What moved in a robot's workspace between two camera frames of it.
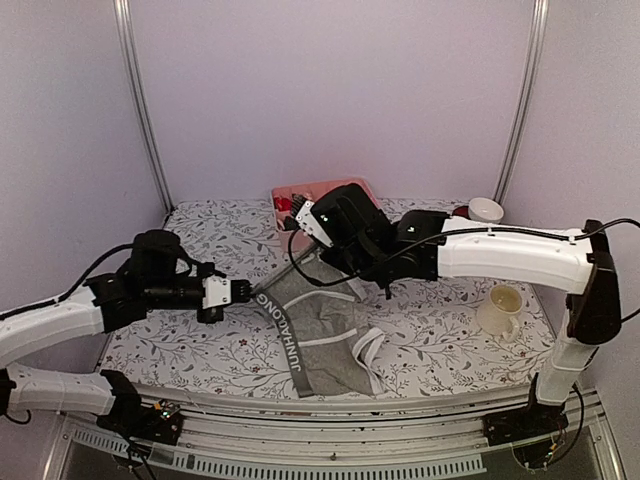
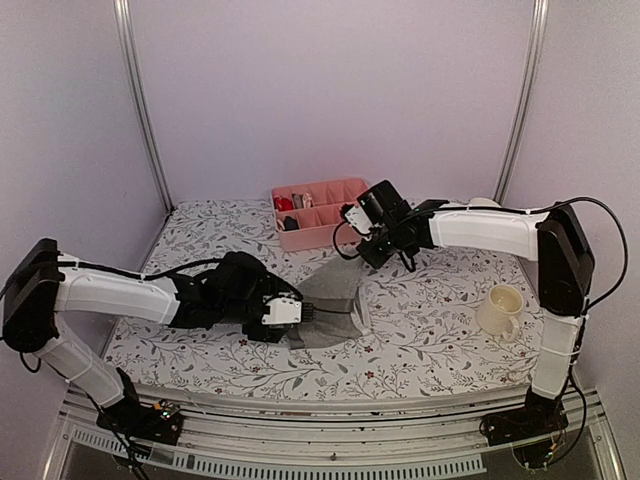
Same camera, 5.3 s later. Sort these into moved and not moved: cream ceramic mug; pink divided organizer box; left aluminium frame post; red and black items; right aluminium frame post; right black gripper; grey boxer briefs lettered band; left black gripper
Moved: right black gripper; left black gripper; grey boxer briefs lettered band
Not moved: left aluminium frame post; pink divided organizer box; right aluminium frame post; cream ceramic mug; red and black items
